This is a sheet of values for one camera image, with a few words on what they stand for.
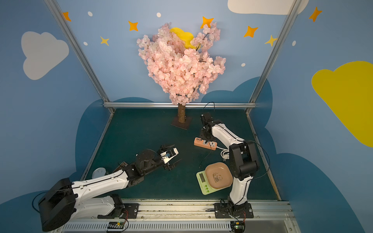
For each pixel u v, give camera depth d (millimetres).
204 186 819
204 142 861
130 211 737
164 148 705
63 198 407
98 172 820
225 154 950
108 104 1158
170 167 688
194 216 736
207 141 845
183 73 725
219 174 839
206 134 730
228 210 733
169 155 626
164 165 677
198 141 1006
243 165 497
